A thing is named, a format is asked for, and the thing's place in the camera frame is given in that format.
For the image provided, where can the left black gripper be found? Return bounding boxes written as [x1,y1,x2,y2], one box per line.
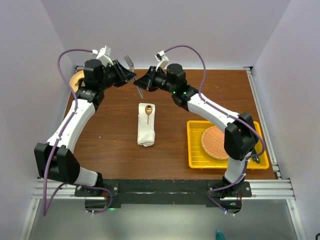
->
[98,59,137,91]

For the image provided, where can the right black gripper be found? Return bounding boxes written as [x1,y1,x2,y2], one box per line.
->
[134,66,176,95]

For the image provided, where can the silver fork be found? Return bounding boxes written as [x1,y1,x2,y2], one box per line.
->
[123,55,144,99]

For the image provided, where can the gold spoon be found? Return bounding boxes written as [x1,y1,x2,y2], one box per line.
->
[145,105,153,124]

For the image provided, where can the white cloth napkin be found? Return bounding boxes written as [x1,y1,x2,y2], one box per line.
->
[137,103,156,147]

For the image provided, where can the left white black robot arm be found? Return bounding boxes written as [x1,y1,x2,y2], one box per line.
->
[34,59,136,196]

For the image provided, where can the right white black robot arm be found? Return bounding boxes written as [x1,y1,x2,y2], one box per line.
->
[134,63,259,197]

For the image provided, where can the beige round plate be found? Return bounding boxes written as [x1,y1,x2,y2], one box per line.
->
[69,70,85,92]

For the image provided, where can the woven wicker basket plate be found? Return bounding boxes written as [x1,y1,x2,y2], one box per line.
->
[201,126,229,160]

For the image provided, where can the yellow plastic tray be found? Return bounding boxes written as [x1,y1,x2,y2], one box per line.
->
[186,120,270,170]

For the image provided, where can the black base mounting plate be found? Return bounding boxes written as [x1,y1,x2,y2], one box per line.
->
[74,179,252,213]

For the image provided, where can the teal cloth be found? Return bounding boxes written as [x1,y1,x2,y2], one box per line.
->
[215,230,226,240]

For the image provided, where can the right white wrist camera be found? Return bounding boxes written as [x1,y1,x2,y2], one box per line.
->
[155,50,169,71]

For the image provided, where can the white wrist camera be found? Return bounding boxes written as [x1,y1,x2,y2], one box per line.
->
[92,45,114,67]
[155,50,169,71]

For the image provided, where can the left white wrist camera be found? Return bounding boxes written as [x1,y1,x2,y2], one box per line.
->
[92,45,114,67]

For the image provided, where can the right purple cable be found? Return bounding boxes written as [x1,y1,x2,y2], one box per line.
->
[162,44,266,217]

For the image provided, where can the purple cable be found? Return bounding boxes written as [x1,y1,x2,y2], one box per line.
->
[42,48,113,217]
[162,44,266,217]

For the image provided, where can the aluminium right side rail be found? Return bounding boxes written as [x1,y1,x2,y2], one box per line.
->
[244,67,282,180]

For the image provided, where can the aluminium rail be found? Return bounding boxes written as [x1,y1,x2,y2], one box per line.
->
[244,67,282,180]
[31,179,296,200]

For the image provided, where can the aluminium front rail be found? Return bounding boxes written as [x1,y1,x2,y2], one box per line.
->
[31,179,296,200]

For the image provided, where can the green handled snips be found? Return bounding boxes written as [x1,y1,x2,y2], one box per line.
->
[252,149,260,164]

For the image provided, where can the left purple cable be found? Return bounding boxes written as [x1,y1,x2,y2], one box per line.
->
[42,48,113,217]

